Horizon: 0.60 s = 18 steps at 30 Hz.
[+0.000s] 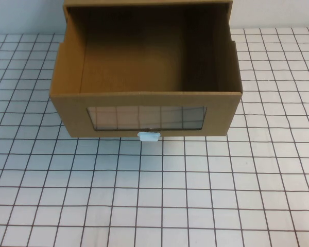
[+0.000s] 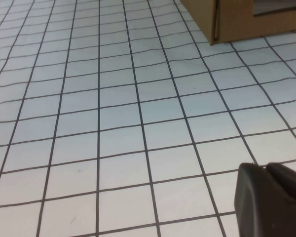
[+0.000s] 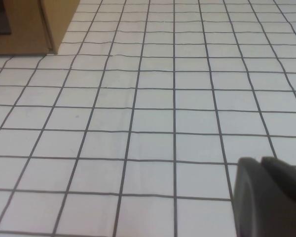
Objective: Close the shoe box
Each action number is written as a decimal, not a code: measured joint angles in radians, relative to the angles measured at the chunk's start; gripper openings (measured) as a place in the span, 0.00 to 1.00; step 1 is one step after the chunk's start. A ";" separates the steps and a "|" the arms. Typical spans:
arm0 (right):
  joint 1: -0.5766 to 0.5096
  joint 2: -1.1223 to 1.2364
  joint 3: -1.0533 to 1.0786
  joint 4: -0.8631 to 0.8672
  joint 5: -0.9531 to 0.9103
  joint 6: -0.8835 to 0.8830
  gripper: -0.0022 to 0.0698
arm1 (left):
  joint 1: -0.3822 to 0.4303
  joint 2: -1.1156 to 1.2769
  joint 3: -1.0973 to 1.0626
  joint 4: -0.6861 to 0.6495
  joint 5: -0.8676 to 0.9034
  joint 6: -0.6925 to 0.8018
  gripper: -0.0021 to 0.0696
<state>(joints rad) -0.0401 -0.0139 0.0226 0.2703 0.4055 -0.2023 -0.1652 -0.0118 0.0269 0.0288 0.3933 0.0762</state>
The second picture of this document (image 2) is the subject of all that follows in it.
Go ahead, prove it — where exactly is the white grid-pattern tablecloth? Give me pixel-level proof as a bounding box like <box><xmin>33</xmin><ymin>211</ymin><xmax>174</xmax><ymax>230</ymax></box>
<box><xmin>0</xmin><ymin>0</ymin><xmax>296</xmax><ymax>237</ymax></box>

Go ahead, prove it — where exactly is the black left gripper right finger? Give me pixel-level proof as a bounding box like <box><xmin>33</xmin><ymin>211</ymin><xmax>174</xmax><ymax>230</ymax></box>
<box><xmin>265</xmin><ymin>162</ymin><xmax>296</xmax><ymax>210</ymax></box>

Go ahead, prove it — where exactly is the brown windowed shoe box, small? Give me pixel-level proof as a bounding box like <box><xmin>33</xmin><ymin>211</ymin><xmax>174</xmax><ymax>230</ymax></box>
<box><xmin>181</xmin><ymin>0</ymin><xmax>296</xmax><ymax>46</ymax></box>

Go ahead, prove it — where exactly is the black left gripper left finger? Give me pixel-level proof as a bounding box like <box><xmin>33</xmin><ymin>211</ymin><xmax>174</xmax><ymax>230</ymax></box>
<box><xmin>233</xmin><ymin>162</ymin><xmax>296</xmax><ymax>237</ymax></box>

